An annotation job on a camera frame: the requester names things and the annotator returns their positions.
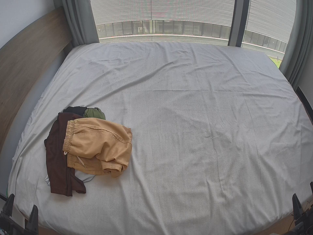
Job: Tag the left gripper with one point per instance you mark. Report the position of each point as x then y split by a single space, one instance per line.
9 226

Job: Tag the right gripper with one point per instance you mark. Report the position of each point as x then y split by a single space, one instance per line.
304 226

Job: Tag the tan shorts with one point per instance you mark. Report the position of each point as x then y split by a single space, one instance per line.
102 141

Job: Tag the bed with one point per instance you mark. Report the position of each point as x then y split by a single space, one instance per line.
183 131

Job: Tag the dark brown garment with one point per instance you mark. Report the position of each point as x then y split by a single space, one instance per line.
57 160

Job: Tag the pale blue garment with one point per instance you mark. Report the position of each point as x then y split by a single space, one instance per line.
84 177

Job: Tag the black garment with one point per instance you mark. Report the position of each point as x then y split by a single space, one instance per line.
74 110

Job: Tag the green garment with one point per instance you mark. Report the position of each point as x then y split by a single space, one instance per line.
95 113

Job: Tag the grey-green curtain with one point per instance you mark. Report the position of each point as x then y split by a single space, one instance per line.
300 33
78 13

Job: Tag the window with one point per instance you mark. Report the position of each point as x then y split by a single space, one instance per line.
171 8

